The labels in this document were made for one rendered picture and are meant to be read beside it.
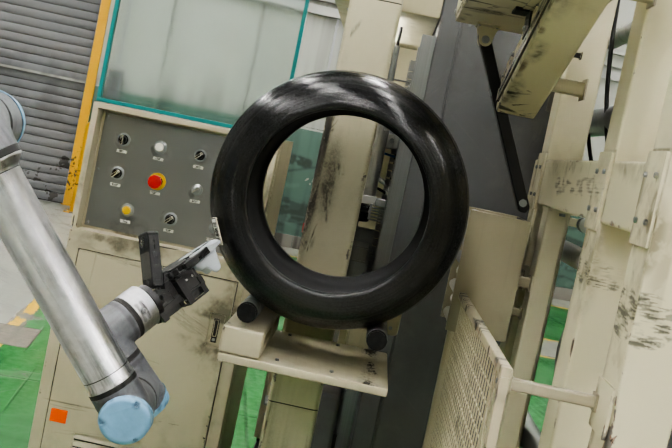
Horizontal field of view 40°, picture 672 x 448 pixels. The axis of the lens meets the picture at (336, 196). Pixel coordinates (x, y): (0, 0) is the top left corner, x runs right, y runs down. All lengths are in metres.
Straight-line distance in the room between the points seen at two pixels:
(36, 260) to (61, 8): 9.62
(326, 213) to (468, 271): 0.38
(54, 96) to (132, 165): 8.38
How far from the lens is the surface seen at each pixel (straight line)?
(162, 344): 2.78
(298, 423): 2.42
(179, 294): 1.91
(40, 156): 11.19
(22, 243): 1.65
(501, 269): 2.28
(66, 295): 1.66
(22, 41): 11.26
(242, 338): 2.01
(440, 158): 1.95
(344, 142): 2.32
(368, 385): 2.01
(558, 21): 1.82
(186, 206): 2.76
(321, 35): 11.10
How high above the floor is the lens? 1.28
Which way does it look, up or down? 3 degrees down
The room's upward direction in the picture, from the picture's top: 12 degrees clockwise
